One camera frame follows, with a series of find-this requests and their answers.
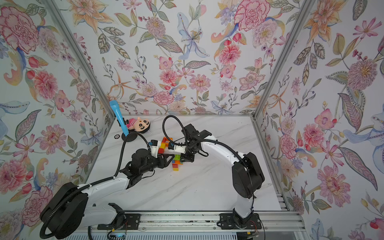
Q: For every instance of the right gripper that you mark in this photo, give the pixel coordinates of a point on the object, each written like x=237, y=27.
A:
x=185, y=157

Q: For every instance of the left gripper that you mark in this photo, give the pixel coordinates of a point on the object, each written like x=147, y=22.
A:
x=164, y=163

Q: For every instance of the lime green lego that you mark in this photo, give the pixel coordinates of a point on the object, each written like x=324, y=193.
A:
x=177, y=157

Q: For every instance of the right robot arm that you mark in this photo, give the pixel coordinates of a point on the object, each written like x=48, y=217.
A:
x=247, y=175

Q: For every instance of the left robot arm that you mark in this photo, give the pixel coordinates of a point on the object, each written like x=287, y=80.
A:
x=75, y=207

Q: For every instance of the black round stand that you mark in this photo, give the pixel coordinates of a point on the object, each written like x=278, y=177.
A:
x=130, y=136

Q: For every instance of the plush doll head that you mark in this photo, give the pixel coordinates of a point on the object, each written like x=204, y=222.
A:
x=138, y=125

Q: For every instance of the blue tube on stand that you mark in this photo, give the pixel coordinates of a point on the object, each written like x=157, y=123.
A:
x=116, y=109

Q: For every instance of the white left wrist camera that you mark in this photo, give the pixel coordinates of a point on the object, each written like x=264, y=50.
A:
x=154, y=145

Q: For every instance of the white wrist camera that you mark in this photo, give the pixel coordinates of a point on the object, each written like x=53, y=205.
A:
x=175, y=149
x=154, y=145

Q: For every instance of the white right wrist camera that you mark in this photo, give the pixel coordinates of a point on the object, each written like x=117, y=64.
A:
x=175, y=149

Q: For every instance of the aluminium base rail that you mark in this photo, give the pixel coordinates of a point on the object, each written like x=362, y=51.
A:
x=189, y=225

